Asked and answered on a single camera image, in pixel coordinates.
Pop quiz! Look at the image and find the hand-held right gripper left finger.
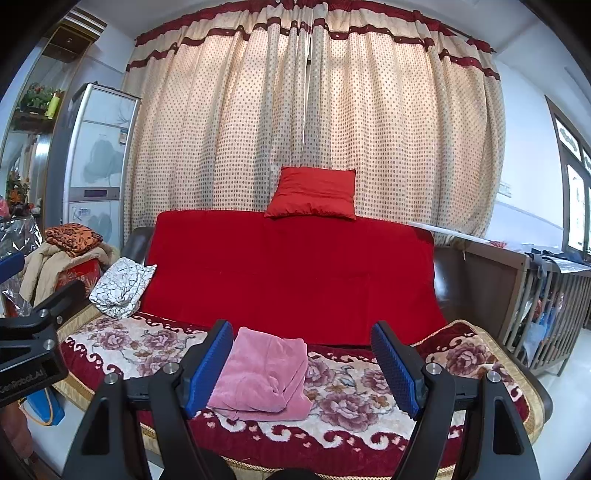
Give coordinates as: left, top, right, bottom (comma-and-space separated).
62, 319, 236, 480

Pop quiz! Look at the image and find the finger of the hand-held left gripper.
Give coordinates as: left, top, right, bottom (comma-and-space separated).
0, 280, 88, 370
0, 251, 25, 288

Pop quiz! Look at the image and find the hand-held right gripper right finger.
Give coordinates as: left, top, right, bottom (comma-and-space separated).
370, 321, 541, 480

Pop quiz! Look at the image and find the pink garment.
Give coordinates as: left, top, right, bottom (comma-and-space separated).
206, 327, 315, 422

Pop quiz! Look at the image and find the silver foil sheet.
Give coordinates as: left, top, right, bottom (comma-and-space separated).
0, 217, 47, 319

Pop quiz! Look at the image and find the beige coat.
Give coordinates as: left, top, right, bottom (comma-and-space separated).
18, 242, 121, 308

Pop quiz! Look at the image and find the blue bag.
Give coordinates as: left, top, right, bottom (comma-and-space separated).
18, 392, 66, 428

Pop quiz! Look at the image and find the floral plush blanket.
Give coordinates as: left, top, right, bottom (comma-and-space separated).
55, 310, 532, 478

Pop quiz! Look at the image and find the orange black patterned cloth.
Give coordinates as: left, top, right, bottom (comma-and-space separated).
45, 223, 105, 258

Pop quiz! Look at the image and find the white black patterned cloth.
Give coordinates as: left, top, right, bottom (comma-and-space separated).
89, 257, 158, 319

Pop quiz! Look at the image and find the orange flower bunch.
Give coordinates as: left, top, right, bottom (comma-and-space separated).
4, 168, 31, 206

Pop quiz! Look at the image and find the red blanket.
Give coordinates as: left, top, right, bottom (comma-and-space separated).
139, 210, 448, 347

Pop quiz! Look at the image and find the wooden crib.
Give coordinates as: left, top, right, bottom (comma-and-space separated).
462, 240, 591, 377

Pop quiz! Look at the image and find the white standing air conditioner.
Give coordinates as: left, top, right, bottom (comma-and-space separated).
60, 83, 141, 245

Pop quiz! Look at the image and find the white flat board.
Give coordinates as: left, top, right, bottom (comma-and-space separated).
406, 222, 490, 244

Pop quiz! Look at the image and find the green potted plant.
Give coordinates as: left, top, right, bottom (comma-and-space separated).
19, 83, 55, 116

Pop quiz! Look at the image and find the red pillow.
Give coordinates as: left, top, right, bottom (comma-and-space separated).
264, 166, 357, 221

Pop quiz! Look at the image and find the display cabinet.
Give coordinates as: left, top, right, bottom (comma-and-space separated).
0, 9, 108, 217

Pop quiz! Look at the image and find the cream dotted curtain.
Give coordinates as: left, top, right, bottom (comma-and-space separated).
122, 0, 506, 247

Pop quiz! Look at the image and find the dark window frame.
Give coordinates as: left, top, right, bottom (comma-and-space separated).
545, 95, 591, 264

